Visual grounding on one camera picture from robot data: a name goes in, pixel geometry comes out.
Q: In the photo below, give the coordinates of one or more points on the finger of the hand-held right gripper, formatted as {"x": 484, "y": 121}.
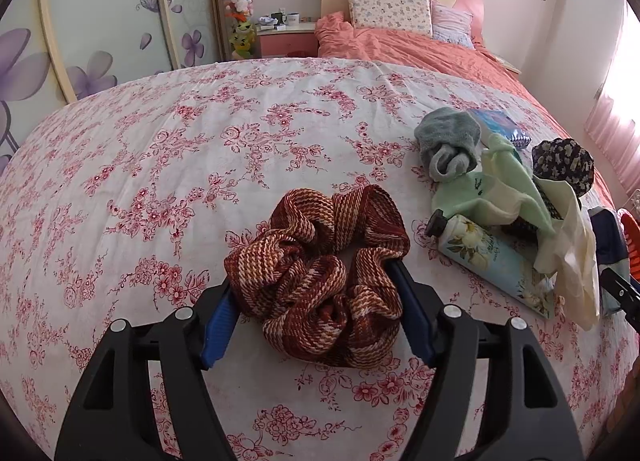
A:
{"x": 625, "y": 296}

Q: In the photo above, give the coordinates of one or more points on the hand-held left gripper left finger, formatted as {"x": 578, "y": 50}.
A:
{"x": 220, "y": 328}

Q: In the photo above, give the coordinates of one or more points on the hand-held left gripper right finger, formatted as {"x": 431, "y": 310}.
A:
{"x": 412, "y": 313}

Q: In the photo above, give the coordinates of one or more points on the orange plastic basket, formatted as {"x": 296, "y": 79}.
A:
{"x": 631, "y": 236}

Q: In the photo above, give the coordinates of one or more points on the brown plaid scrunchie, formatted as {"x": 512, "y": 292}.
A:
{"x": 300, "y": 271}

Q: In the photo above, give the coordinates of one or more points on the dark blue cloth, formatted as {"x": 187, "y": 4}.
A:
{"x": 605, "y": 236}

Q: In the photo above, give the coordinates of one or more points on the cream cloth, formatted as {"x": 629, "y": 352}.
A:
{"x": 575, "y": 251}

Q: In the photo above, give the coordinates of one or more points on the floral lotion bottle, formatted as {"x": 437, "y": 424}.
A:
{"x": 485, "y": 253}

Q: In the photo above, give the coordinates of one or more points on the dark floral scrunchie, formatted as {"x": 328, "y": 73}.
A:
{"x": 565, "y": 163}

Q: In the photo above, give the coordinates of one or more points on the light green cloth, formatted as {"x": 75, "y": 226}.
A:
{"x": 492, "y": 191}

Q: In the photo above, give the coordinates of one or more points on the pink curtain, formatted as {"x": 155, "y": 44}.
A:
{"x": 612, "y": 126}

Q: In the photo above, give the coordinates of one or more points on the pink floral bed sheet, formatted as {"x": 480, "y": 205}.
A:
{"x": 150, "y": 166}

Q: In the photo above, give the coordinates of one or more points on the grey sock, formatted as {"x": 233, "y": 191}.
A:
{"x": 442, "y": 133}

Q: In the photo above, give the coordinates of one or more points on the blue tissue pack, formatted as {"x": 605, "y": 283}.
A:
{"x": 502, "y": 126}

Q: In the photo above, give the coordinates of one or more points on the light wooden bedside shelf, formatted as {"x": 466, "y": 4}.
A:
{"x": 507, "y": 64}

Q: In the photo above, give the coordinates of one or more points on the orange duvet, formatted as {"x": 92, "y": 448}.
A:
{"x": 400, "y": 48}

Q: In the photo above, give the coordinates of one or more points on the pink striped pillow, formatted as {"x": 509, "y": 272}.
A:
{"x": 452, "y": 26}

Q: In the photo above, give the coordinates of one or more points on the pink nightstand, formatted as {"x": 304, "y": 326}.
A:
{"x": 285, "y": 43}

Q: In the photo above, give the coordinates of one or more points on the floral print pillow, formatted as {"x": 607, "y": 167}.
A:
{"x": 390, "y": 11}

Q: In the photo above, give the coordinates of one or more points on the dark green mug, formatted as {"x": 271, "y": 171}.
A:
{"x": 278, "y": 19}

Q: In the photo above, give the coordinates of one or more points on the plain pink pillow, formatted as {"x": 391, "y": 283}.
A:
{"x": 472, "y": 3}

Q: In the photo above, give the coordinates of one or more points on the floral sliding wardrobe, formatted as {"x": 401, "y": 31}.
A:
{"x": 100, "y": 26}

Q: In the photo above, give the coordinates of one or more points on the clear tube of plush toys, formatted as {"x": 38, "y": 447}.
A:
{"x": 237, "y": 1}

